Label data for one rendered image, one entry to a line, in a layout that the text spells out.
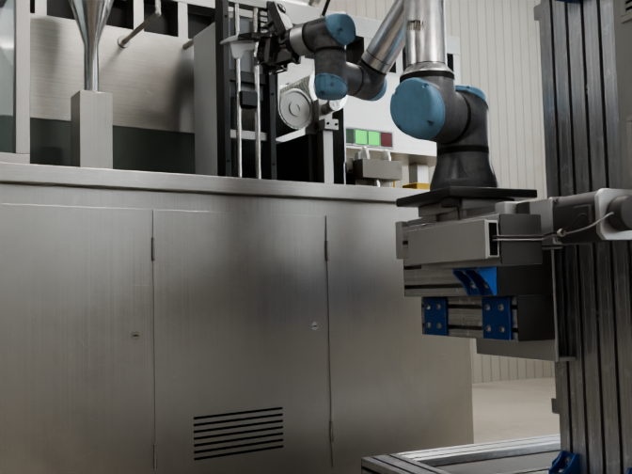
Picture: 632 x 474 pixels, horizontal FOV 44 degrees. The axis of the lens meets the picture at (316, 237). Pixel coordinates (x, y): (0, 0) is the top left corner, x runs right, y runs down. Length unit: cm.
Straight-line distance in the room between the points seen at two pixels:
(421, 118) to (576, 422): 69
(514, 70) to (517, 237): 428
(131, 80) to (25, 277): 98
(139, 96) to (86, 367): 104
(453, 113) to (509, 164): 383
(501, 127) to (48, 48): 359
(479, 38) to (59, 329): 421
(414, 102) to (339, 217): 62
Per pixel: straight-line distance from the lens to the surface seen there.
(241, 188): 198
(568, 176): 170
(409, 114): 163
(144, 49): 264
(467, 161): 172
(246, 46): 201
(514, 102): 560
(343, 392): 216
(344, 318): 215
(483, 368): 528
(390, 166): 258
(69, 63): 255
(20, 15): 195
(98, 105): 225
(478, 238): 140
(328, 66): 184
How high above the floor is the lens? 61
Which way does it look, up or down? 4 degrees up
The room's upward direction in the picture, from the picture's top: 1 degrees counter-clockwise
